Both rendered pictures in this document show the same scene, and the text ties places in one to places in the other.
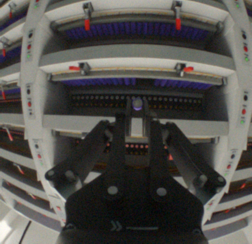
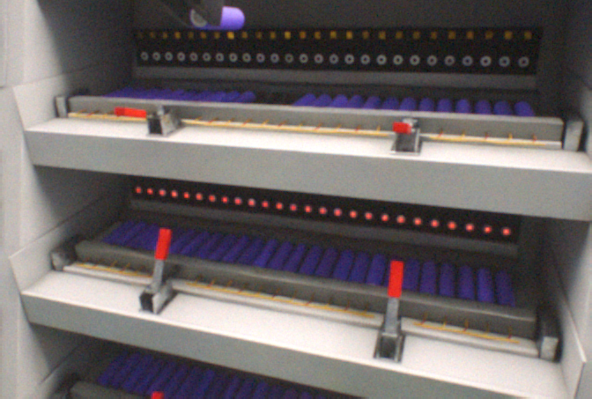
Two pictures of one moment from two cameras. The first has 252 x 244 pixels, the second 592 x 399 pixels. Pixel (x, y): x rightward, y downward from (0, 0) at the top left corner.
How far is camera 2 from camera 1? 0.23 m
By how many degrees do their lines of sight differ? 30
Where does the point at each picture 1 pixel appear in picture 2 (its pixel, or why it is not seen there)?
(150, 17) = (233, 274)
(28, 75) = not seen: outside the picture
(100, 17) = (367, 303)
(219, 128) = not seen: outside the picture
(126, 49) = (281, 173)
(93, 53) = (367, 173)
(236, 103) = (17, 47)
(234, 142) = not seen: outside the picture
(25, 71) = not seen: outside the picture
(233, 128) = not seen: outside the picture
